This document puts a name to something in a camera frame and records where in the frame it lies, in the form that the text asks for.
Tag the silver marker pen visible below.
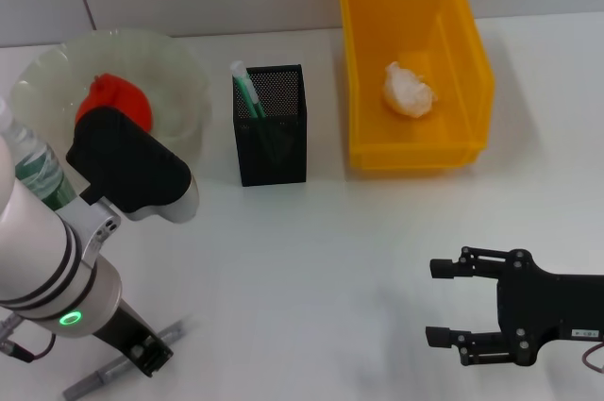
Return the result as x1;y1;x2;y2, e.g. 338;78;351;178
62;319;186;401

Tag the gripper cable with plug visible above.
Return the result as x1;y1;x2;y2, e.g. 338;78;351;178
579;341;604;373
0;314;59;365

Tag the white paper ball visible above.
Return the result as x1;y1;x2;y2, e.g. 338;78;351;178
381;62;438;120

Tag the left gripper cable with plug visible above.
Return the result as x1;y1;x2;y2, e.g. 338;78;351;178
0;314;59;365

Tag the yellow plastic bin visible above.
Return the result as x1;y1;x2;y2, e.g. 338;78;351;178
336;0;496;171

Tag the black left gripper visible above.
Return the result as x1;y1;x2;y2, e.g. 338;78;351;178
92;301;176;378

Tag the red-orange knitted orange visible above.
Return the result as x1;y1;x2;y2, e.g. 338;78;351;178
75;73;154;134

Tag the black mesh pen holder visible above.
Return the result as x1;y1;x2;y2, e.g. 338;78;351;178
230;63;308;188

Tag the clear water bottle green label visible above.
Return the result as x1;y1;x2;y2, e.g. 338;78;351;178
0;97;77;214

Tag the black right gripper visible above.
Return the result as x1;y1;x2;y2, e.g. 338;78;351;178
424;245;604;369

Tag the mint green utility knife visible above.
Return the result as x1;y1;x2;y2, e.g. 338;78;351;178
229;58;269;120

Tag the pale green glass fruit plate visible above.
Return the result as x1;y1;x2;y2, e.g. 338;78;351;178
8;27;211;169

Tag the right gripper cable with plug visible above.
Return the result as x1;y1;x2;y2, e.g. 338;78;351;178
579;341;604;373

